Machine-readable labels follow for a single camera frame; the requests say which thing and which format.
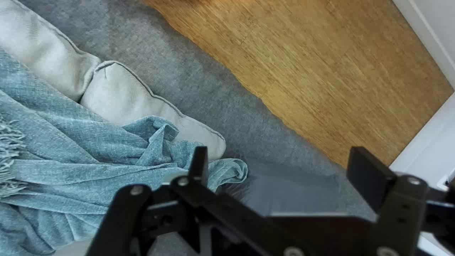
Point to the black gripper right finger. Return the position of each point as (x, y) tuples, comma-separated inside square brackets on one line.
[(402, 208)]

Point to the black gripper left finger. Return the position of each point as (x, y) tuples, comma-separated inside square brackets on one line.
[(128, 214)]

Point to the teal fringed throw blanket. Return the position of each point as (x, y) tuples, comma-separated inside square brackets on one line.
[(71, 165)]

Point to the grey bed sheet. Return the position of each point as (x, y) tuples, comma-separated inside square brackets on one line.
[(213, 94)]

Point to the cream folded pillow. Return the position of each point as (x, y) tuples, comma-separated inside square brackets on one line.
[(47, 52)]

